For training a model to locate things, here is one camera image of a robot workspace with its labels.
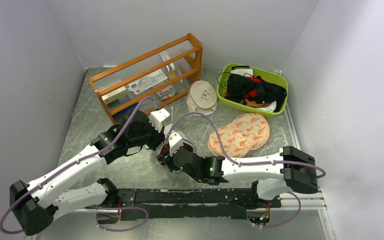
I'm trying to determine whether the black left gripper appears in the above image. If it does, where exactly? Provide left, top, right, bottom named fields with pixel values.
left=128, top=117, right=166, bottom=151

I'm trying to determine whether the white mesh laundry bag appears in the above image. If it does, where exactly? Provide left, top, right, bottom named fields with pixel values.
left=153, top=123, right=197, bottom=174

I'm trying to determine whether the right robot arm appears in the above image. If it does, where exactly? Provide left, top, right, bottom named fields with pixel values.
left=161, top=146, right=319, bottom=207

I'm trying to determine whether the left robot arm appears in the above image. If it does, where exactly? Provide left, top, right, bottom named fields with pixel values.
left=6, top=108, right=170, bottom=236

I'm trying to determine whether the cream round laundry bag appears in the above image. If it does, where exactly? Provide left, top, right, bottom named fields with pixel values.
left=186, top=80, right=218, bottom=116

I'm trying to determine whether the colourful marker pack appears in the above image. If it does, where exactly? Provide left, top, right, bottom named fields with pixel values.
left=156, top=85, right=178, bottom=102

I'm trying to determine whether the orange wooden rack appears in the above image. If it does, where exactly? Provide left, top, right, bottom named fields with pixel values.
left=88, top=33, right=203, bottom=123

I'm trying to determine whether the green box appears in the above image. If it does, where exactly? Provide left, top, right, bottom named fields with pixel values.
left=102, top=86, right=129, bottom=105

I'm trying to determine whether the clear plastic package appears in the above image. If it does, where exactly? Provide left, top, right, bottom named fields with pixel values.
left=126, top=69, right=168, bottom=95

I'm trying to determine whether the white clip on rack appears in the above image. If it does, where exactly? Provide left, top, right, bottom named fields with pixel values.
left=165, top=63, right=176, bottom=72

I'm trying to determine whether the black clothing pile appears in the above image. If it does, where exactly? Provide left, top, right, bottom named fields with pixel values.
left=222, top=74, right=287, bottom=113

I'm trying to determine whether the white folded garment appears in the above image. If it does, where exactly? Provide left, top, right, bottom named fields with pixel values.
left=230, top=65, right=254, bottom=77

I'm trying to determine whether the green plastic basin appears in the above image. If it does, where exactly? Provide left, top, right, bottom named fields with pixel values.
left=216, top=63, right=288, bottom=118

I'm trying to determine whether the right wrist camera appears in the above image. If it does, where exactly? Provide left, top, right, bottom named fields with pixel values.
left=168, top=131, right=184, bottom=156

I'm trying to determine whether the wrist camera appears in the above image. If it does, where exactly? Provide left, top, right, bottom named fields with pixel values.
left=168, top=131, right=184, bottom=156
left=148, top=108, right=171, bottom=132

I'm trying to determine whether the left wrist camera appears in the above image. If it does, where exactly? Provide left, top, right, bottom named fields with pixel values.
left=148, top=108, right=171, bottom=132

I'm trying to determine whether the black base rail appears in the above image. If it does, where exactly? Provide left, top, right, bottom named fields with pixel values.
left=100, top=186, right=281, bottom=221

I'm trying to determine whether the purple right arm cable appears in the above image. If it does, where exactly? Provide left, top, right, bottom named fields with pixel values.
left=163, top=111, right=327, bottom=229

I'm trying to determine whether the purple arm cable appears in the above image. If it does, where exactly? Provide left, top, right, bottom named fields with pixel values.
left=0, top=96, right=155, bottom=235
left=163, top=111, right=327, bottom=229

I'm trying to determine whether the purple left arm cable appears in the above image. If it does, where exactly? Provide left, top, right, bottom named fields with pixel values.
left=0, top=96, right=155, bottom=235

